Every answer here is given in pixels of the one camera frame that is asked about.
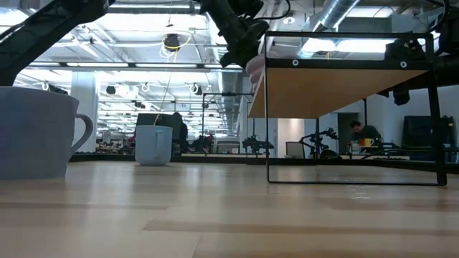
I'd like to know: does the person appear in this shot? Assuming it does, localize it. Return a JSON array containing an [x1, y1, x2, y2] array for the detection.
[[348, 120, 382, 144], [171, 111, 189, 154]]

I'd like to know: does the silver ceiling duct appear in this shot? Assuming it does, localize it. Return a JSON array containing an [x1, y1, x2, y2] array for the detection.
[[304, 0, 361, 34]]

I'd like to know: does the black background stand frame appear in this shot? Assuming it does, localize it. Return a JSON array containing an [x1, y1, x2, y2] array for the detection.
[[202, 92, 255, 156]]

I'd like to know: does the periwinkle grey-blue mug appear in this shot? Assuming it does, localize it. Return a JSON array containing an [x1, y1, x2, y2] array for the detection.
[[0, 85, 95, 181]]

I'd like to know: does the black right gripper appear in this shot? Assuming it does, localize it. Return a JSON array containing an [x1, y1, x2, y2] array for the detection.
[[376, 37, 427, 107]]

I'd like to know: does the lilac ribbed bubble mug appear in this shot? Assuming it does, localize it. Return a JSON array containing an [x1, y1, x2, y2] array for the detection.
[[245, 52, 268, 93]]

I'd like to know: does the black ceiling device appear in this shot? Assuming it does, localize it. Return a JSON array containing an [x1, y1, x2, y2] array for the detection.
[[164, 33, 181, 51]]

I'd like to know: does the dark background screen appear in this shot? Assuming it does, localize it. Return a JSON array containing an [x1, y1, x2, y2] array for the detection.
[[136, 113, 174, 127]]

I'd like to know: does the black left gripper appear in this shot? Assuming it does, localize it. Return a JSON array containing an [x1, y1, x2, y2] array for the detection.
[[199, 0, 270, 69]]

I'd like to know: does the wooden shelf with black frame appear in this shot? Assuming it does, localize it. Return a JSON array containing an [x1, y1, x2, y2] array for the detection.
[[247, 31, 448, 187]]

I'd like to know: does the black aluminium table frame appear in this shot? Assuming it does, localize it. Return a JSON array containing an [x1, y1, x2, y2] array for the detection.
[[70, 152, 459, 172]]

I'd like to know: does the black background monitor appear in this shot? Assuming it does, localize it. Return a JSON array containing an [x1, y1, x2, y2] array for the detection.
[[401, 115, 455, 161]]

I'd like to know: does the light blue mug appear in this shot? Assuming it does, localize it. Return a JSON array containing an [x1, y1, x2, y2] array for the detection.
[[134, 125, 174, 167]]

